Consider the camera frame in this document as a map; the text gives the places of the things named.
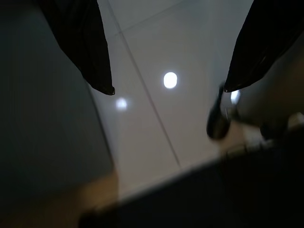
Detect black floor mat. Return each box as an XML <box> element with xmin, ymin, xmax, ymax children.
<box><xmin>79</xmin><ymin>142</ymin><xmax>304</xmax><ymax>228</ymax></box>

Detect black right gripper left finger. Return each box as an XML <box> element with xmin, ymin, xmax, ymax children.
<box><xmin>35</xmin><ymin>0</ymin><xmax>116</xmax><ymax>96</ymax></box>

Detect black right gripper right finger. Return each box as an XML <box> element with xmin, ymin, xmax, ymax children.
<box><xmin>223</xmin><ymin>0</ymin><xmax>304</xmax><ymax>93</ymax></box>

